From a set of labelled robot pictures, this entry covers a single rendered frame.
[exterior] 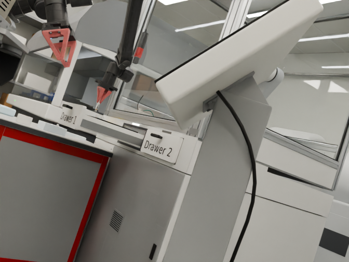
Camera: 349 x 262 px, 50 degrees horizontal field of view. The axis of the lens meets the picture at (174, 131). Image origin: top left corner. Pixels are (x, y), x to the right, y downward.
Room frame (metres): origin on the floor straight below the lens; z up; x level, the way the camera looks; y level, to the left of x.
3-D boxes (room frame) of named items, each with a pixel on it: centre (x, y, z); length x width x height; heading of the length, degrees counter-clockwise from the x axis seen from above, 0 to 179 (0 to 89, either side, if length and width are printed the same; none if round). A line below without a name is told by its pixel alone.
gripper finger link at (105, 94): (1.76, 0.39, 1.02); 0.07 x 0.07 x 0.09; 31
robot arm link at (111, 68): (1.77, 0.36, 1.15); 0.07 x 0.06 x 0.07; 135
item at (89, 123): (1.84, 0.30, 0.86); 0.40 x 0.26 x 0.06; 122
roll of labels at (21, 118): (1.83, 0.71, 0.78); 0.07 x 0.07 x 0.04
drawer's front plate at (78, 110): (1.73, 0.48, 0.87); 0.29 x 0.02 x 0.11; 32
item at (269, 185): (2.13, -0.23, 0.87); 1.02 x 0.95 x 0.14; 32
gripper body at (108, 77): (1.77, 0.37, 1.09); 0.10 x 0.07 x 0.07; 121
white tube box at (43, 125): (1.95, 0.61, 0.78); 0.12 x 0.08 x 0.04; 133
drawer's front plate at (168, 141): (1.64, 0.04, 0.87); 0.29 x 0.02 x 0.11; 32
